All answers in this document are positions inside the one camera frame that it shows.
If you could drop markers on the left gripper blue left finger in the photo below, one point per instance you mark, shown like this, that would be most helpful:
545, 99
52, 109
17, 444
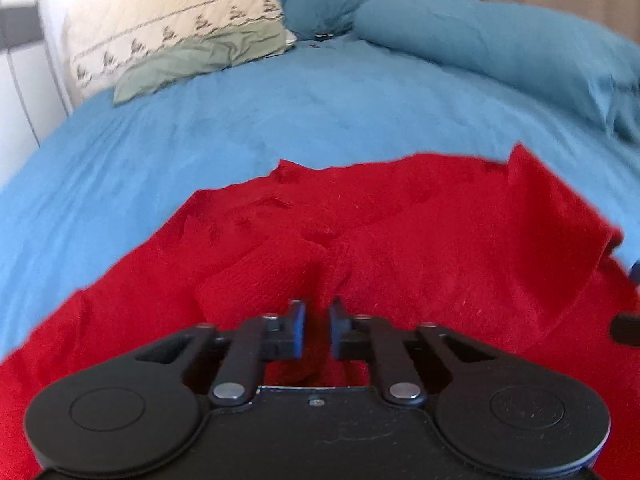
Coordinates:
256, 343

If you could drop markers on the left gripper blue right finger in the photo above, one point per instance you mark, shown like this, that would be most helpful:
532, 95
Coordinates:
374, 341

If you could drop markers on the red knit sweater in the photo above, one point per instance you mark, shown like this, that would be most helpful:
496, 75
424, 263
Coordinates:
504, 253

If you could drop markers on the blue bed sheet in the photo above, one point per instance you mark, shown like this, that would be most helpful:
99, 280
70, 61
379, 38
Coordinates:
110, 176

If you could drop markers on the rolled blue duvet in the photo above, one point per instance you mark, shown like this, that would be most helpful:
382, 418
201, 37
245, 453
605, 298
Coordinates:
578, 65

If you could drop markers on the green pillow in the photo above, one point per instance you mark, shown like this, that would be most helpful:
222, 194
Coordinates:
224, 48

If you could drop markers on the white grey wardrobe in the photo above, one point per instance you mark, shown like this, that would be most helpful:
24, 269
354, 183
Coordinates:
33, 103

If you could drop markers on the dark teal pillow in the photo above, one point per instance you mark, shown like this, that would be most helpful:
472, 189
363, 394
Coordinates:
319, 19

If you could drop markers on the cream quilted headboard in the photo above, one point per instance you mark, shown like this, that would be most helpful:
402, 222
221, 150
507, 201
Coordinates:
102, 38

